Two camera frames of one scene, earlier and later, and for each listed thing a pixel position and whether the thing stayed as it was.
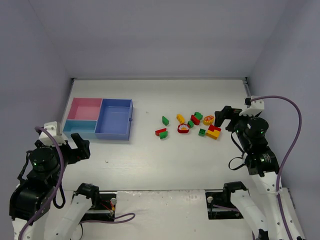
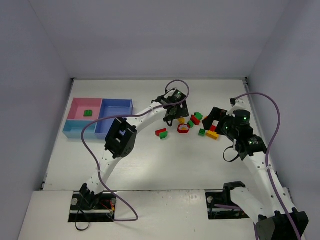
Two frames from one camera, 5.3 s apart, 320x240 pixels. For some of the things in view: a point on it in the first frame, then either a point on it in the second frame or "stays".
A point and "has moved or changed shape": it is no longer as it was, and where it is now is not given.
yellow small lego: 180,118 stays
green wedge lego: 165,121 has moved or changed shape
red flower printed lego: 183,128 stays
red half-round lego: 158,132 stays
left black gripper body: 72,153 -> 177,112
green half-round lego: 163,135 stays
